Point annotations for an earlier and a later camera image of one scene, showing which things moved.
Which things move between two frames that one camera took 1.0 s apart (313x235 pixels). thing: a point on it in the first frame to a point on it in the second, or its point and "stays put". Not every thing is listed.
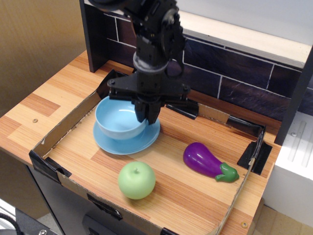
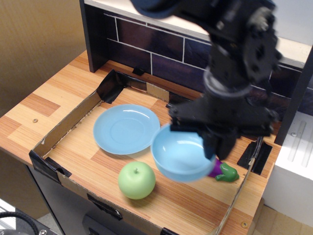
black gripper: (149, 85) to (223, 108)
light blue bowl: (117, 119) to (180, 155)
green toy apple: (136, 180) stays put
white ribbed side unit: (290, 190) stays put
